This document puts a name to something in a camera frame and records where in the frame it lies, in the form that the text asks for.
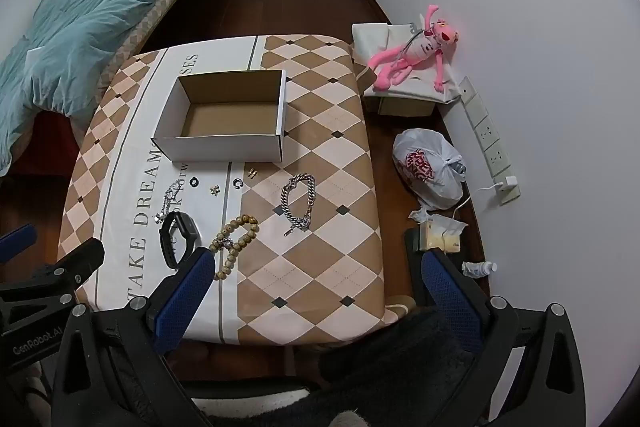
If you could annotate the diamond-patterned tablecloth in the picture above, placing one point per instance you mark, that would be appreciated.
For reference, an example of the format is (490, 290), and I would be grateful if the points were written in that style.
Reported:
(310, 232)

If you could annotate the black wrist band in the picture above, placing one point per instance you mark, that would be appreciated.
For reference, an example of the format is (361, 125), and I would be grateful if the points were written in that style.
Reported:
(186, 223)

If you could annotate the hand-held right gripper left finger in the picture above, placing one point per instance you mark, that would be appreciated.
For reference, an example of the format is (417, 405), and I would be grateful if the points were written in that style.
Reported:
(185, 299)

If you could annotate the light blue duvet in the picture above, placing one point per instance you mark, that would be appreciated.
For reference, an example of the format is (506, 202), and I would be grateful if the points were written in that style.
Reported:
(100, 17)

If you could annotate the small white bottle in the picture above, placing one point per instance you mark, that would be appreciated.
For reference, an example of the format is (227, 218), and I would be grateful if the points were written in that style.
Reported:
(477, 268)

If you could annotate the pink plush toy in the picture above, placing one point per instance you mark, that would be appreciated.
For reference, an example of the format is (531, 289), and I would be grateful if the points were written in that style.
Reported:
(425, 49)

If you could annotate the dark fleece clothing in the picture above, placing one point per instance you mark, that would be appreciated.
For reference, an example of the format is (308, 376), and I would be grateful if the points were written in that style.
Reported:
(390, 357)

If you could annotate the yellow tissue pack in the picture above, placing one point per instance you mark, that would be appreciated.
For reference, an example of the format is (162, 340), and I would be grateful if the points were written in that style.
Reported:
(440, 239)

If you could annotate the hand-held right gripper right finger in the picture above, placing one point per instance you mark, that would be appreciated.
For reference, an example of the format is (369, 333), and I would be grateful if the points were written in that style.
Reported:
(450, 299)

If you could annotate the white printed plastic bag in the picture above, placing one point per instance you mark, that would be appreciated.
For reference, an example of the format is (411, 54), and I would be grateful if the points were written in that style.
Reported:
(425, 177)

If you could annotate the red storage box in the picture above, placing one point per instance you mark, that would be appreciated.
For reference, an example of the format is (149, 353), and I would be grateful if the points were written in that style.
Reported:
(45, 132)

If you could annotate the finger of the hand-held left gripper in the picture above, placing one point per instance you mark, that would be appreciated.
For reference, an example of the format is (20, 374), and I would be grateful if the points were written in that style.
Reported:
(17, 241)
(80, 259)

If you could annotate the white charger plug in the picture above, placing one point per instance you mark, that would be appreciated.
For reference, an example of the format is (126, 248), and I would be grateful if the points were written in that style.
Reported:
(509, 181)

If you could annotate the beige cardboard box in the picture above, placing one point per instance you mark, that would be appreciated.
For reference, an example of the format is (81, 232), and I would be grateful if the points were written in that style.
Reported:
(405, 107)

